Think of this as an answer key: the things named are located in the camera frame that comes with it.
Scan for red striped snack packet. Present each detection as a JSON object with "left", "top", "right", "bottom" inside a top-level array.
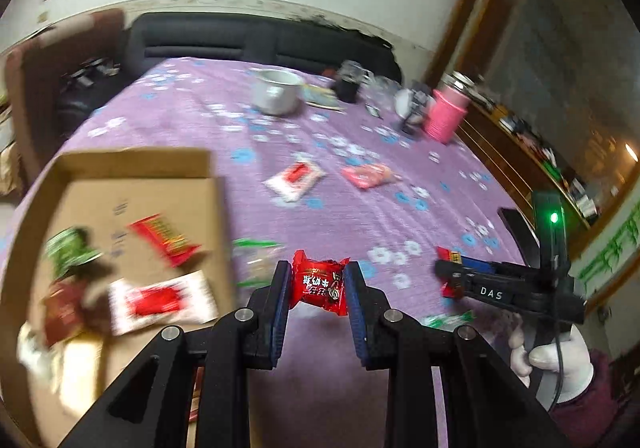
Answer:
[{"left": 128, "top": 214, "right": 201, "bottom": 267}]

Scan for small round mirror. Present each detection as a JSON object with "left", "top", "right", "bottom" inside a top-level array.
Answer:
[{"left": 394, "top": 82, "right": 435, "bottom": 138}]

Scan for green pea snack packet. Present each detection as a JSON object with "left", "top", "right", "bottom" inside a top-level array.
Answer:
[{"left": 44, "top": 227, "right": 102, "bottom": 280}]

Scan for small red candy packet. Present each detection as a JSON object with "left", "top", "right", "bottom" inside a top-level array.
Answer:
[{"left": 288, "top": 250, "right": 350, "bottom": 316}]

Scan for dark red sausage snack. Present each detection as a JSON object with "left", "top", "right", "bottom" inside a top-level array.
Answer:
[{"left": 42, "top": 277, "right": 102, "bottom": 347}]

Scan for white ceramic mug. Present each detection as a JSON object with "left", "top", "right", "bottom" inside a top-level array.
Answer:
[{"left": 250, "top": 68, "right": 305, "bottom": 117}]

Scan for wooden shelf cabinet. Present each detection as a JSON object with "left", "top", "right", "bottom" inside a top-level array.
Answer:
[{"left": 457, "top": 102, "right": 590, "bottom": 245}]

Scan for flat colourful packet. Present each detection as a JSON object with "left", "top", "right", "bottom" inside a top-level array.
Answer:
[{"left": 300, "top": 84, "right": 343, "bottom": 112}]

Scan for clear glass jar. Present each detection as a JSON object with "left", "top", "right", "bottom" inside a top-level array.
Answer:
[{"left": 368, "top": 76, "right": 401, "bottom": 110}]

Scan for purple floral tablecloth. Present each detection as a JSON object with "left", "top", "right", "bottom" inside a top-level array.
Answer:
[{"left": 0, "top": 56, "right": 526, "bottom": 448}]

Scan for pink sleeved bottle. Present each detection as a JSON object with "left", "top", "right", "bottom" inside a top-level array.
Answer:
[{"left": 424, "top": 71, "right": 474, "bottom": 144}]

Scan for pink snack packet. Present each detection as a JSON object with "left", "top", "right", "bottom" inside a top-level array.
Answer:
[{"left": 341, "top": 163, "right": 399, "bottom": 190}]

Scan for white red snack packet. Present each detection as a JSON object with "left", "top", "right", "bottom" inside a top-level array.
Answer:
[{"left": 264, "top": 160, "right": 326, "bottom": 202}]

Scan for maroon sleeved right forearm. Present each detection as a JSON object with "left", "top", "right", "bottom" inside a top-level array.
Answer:
[{"left": 551, "top": 347, "right": 640, "bottom": 447}]

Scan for black leather sofa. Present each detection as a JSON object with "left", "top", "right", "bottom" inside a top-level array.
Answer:
[{"left": 122, "top": 12, "right": 402, "bottom": 83}]

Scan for brown armchair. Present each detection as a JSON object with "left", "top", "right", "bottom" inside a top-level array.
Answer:
[{"left": 3, "top": 8, "right": 125, "bottom": 183}]

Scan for black cable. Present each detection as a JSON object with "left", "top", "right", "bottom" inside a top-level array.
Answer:
[{"left": 546, "top": 296, "right": 566, "bottom": 411}]

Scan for black small cup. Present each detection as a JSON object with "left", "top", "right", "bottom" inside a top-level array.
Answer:
[{"left": 332, "top": 60, "right": 373, "bottom": 104}]

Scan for red yellow candy bar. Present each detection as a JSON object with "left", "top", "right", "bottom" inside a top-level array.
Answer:
[{"left": 434, "top": 247, "right": 464, "bottom": 300}]

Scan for cardboard box tray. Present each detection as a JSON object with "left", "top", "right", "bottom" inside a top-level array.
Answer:
[{"left": 1, "top": 147, "right": 234, "bottom": 447}]

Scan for white gloved right hand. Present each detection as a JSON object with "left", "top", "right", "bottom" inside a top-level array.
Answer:
[{"left": 509, "top": 325, "right": 594, "bottom": 405}]

